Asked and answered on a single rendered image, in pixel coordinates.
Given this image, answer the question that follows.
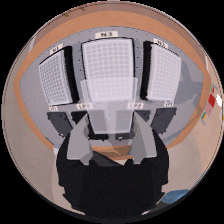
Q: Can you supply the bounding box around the white button panel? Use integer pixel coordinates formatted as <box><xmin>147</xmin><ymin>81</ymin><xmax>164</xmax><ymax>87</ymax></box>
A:
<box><xmin>45</xmin><ymin>137</ymin><xmax>61</xmax><ymax>155</ymax></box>

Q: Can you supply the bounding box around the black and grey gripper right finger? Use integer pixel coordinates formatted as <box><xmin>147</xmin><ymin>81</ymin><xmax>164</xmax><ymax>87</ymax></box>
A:
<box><xmin>130</xmin><ymin>111</ymin><xmax>169</xmax><ymax>185</ymax></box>

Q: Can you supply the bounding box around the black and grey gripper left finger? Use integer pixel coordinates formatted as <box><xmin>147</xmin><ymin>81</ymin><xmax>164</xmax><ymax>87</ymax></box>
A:
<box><xmin>56</xmin><ymin>113</ymin><xmax>93</xmax><ymax>187</ymax></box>

